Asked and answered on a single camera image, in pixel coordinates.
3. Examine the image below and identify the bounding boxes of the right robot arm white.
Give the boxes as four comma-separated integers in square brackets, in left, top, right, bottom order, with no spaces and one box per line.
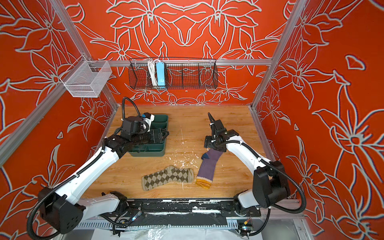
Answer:
[204,113,307,214]

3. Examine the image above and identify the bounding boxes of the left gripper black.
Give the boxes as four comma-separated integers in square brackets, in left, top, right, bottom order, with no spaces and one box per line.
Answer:
[132,128,169,146]

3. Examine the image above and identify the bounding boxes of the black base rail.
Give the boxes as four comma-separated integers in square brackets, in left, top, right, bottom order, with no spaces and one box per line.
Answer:
[105,198,262,229]

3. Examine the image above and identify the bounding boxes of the blue white box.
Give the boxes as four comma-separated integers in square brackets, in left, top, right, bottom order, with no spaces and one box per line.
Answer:
[156,62,166,88]

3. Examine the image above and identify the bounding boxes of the black wire wall basket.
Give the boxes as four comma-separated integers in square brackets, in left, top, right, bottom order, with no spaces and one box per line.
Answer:
[128,58,219,90]

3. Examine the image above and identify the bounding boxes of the white cable bundle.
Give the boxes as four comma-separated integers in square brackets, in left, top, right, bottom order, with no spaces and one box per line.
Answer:
[147,59,159,88]

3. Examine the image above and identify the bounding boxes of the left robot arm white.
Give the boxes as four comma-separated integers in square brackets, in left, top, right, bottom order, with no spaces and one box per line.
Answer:
[27,97,169,240]

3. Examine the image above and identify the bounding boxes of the clear plastic wall bin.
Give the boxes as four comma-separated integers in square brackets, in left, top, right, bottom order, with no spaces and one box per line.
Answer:
[60,61,112,98]

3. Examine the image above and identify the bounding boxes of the argyle brown green sock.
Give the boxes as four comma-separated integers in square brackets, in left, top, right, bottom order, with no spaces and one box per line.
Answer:
[142,166,195,191]

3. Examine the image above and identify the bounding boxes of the green compartment tray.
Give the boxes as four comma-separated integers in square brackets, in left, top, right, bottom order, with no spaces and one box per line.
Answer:
[128,115,169,157]

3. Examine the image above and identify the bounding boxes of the purple sock teal toe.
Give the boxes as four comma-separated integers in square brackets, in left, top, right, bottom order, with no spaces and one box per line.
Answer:
[196,149,223,189]

